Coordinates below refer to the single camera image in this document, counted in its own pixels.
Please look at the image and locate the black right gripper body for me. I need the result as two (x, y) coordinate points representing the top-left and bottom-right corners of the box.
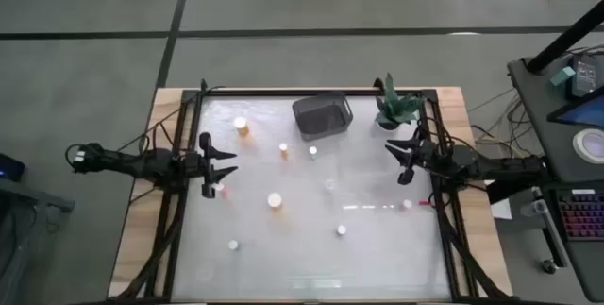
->
(396, 127), (444, 186)

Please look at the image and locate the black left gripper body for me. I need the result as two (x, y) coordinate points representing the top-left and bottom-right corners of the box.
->
(181, 131), (217, 201)

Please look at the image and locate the red-pill medicine bottle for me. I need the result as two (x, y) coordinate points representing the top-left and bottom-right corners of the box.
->
(401, 198), (436, 211)

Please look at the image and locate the clear plastic bin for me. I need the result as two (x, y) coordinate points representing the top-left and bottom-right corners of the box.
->
(325, 146), (428, 212)

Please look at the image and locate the grey plastic bin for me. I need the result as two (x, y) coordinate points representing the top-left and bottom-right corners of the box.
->
(291, 91), (355, 143)

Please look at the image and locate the white plant pot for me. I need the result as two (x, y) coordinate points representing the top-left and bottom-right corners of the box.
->
(376, 114), (403, 134)

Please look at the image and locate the green snake plant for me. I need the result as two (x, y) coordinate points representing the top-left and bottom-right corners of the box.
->
(375, 72), (425, 129)

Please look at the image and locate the white paper sheet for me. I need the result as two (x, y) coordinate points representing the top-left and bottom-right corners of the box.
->
(490, 197), (513, 222)

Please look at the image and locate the dark grey side desk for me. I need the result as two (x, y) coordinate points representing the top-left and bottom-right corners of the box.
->
(507, 53), (604, 304)

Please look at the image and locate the small teal box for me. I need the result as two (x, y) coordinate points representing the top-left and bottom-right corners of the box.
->
(548, 65), (578, 88)

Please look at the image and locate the blue-lit screen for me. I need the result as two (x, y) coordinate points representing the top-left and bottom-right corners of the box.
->
(546, 88), (604, 129)

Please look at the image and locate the white tape roll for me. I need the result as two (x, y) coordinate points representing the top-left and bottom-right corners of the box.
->
(572, 127), (604, 165)

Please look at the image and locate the backlit black keyboard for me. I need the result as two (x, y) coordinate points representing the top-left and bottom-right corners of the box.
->
(556, 190), (604, 243)

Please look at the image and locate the black electronic device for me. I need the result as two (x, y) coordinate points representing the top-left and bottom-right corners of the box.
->
(568, 53), (600, 100)

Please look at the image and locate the black metal pole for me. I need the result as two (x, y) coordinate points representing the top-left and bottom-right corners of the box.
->
(527, 0), (604, 75)

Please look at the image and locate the grey cart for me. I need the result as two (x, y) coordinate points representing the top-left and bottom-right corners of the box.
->
(0, 179), (77, 305)

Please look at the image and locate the black device with blue light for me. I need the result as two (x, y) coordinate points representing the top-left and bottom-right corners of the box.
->
(0, 152), (26, 184)

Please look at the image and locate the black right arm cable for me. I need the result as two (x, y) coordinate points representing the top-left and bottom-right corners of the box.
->
(413, 123), (478, 160)

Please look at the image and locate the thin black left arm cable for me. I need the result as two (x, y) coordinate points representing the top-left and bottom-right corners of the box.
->
(116, 85), (227, 155)

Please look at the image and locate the floor cable bundle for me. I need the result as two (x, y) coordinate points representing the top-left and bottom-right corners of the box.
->
(468, 86), (545, 156)

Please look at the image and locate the black aluminium table frame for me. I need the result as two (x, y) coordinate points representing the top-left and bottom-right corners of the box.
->
(110, 77), (512, 305)

